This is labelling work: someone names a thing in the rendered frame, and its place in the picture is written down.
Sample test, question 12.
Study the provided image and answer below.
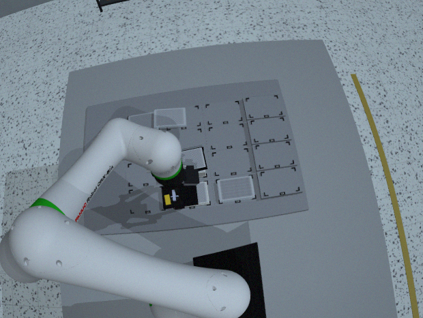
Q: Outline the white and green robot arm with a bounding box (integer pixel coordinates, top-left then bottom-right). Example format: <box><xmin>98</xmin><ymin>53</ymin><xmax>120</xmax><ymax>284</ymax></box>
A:
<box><xmin>0</xmin><ymin>118</ymin><xmax>250</xmax><ymax>318</ymax></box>

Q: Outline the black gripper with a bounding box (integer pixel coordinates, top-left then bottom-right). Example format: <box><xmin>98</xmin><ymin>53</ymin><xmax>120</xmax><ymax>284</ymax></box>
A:
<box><xmin>163</xmin><ymin>176</ymin><xmax>185</xmax><ymax>210</ymax></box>

